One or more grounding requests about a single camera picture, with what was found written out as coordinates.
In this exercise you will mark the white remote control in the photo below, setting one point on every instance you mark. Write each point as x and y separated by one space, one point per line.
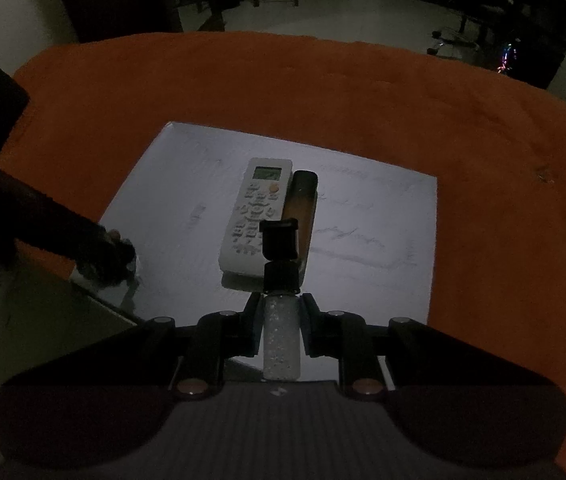
258 210

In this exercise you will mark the computer tower with coloured lights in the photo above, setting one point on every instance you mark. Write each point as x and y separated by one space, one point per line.
533 60

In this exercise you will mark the orange cloth covered desktop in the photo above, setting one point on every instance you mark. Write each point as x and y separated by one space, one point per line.
313 90

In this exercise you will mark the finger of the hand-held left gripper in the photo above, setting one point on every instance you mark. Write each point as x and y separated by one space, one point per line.
73 235

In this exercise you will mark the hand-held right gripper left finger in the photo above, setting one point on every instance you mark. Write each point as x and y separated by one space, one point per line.
255 327

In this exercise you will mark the dark wardrobe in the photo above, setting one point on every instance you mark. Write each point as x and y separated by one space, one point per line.
113 0

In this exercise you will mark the black office chair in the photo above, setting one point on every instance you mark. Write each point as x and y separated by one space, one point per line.
463 25

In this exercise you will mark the white paper sheet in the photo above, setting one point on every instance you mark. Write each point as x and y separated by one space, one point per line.
373 240

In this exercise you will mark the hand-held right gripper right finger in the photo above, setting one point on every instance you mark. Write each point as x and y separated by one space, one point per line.
307 327

